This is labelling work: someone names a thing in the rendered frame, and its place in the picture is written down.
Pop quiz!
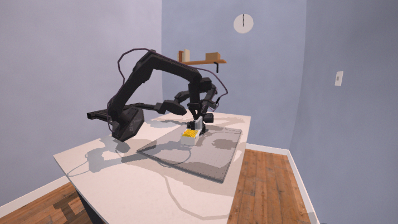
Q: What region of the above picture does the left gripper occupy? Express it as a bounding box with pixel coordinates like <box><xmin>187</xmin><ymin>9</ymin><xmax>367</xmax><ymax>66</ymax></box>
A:
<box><xmin>187</xmin><ymin>120</ymin><xmax>206</xmax><ymax>136</ymax></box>

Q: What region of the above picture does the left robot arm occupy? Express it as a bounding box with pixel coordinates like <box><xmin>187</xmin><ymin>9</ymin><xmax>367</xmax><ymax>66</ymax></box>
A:
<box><xmin>174</xmin><ymin>84</ymin><xmax>217</xmax><ymax>123</ymax></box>

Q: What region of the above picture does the yellow perforated plate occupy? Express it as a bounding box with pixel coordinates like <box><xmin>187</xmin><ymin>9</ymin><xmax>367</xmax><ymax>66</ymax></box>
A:
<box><xmin>182</xmin><ymin>127</ymin><xmax>195</xmax><ymax>137</ymax></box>

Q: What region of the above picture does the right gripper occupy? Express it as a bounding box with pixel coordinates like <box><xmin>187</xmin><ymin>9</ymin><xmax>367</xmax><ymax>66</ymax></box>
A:
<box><xmin>187</xmin><ymin>92</ymin><xmax>215</xmax><ymax>120</ymax></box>

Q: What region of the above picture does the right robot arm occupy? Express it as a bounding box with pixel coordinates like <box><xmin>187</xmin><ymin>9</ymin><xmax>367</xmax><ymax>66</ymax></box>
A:
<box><xmin>108</xmin><ymin>51</ymin><xmax>212</xmax><ymax>138</ymax></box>

